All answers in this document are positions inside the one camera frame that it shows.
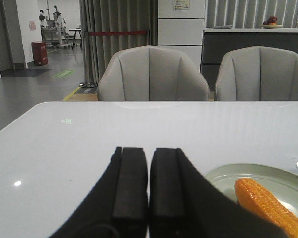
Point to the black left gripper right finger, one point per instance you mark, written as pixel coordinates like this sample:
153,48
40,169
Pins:
183,204

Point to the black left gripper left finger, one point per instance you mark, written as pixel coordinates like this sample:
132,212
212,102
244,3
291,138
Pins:
116,207

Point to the orange corn cob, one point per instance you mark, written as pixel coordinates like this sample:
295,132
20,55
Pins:
260,201

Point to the light green plate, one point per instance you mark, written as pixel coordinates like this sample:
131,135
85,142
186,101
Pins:
282,184

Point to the grey armchair left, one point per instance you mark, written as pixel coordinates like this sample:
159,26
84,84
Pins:
152,73

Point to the grey armchair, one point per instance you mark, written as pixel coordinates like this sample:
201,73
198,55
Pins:
152,73
258,73

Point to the grey armchair right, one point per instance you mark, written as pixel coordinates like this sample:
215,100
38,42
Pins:
258,73

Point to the grey pleated curtain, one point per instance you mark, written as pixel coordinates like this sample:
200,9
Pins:
115,16

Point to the dark counter sideboard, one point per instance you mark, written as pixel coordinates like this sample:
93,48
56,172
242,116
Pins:
217,42

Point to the red trash bin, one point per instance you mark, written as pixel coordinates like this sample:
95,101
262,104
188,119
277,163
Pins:
39,53

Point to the red barrier belt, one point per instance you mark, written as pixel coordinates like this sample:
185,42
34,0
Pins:
120,33

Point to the white cabinet column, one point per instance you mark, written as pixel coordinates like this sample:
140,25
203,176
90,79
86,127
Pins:
181,25

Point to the fruit bowl on counter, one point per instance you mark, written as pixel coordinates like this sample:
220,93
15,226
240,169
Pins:
271,23

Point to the barrier stanchion post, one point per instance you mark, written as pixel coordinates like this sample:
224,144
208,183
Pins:
89,62

